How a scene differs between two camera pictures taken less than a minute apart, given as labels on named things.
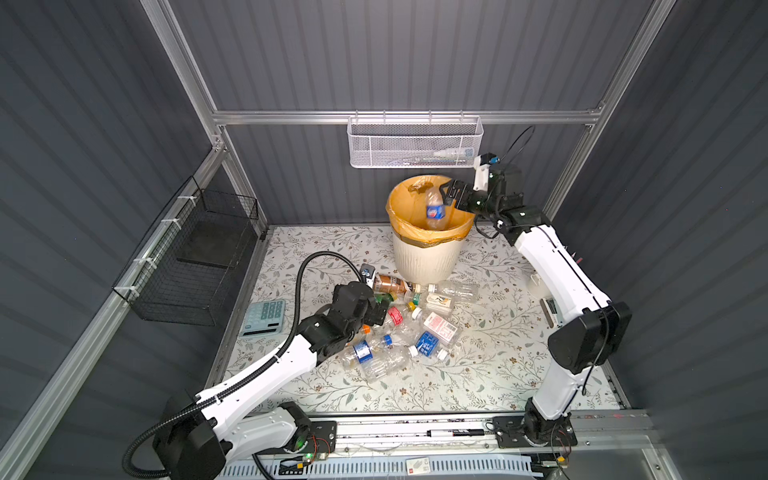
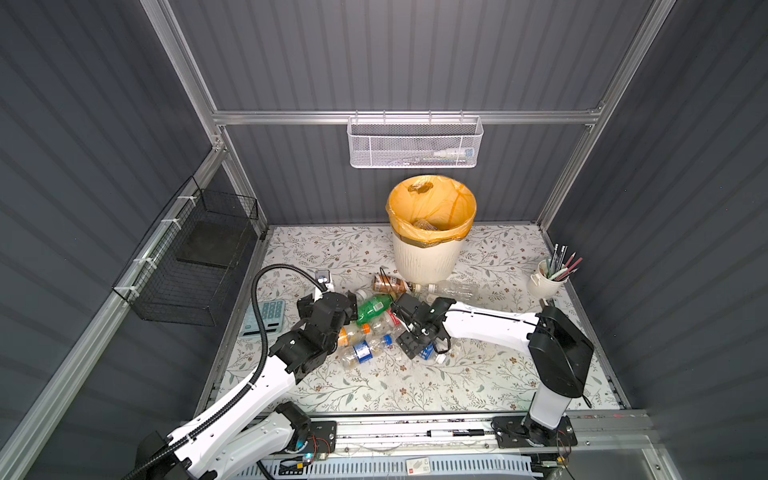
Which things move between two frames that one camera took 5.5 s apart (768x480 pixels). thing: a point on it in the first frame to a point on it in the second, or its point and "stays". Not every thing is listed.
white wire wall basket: x=407 y=142 stays
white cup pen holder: x=538 y=286 stays
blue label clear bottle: x=428 y=344 stays
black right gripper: x=456 y=185 to x=406 y=344
